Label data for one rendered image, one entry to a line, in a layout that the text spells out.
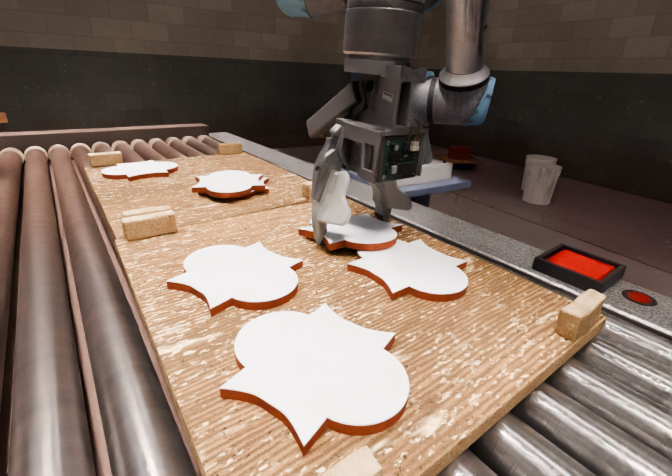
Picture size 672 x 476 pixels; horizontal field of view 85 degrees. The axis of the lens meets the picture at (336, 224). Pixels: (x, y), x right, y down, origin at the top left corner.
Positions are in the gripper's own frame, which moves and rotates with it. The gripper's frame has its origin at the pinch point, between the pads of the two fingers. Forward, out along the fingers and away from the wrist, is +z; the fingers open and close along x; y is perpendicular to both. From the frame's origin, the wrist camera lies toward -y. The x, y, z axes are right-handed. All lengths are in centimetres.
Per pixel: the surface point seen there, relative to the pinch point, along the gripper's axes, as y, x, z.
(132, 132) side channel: -95, -11, 5
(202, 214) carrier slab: -17.3, -13.7, 2.2
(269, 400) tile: 18.5, -20.7, -0.3
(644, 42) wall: -126, 478, -57
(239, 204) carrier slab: -18.8, -7.4, 2.2
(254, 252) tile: -0.5, -13.1, 0.5
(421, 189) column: -25, 43, 9
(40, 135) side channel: -94, -33, 5
